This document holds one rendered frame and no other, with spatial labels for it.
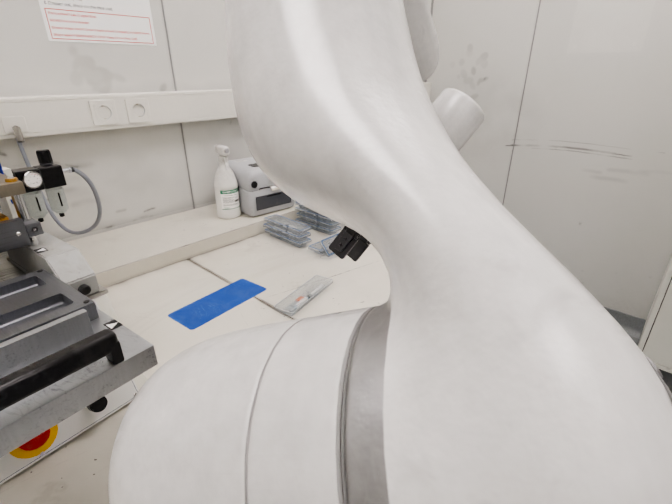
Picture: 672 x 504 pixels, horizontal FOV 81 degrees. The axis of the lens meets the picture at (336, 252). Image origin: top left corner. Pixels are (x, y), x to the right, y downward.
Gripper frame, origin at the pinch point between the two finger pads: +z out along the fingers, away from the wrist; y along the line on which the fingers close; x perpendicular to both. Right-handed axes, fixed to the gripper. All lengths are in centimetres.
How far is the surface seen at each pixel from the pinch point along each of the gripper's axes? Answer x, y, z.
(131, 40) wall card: 101, 27, -3
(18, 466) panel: 12, -24, 51
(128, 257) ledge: 54, 23, 44
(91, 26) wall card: 104, 18, 0
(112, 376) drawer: 4.4, -30.3, 24.4
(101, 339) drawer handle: 6.9, -32.4, 20.7
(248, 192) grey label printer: 54, 54, 13
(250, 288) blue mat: 20.5, 27.3, 27.0
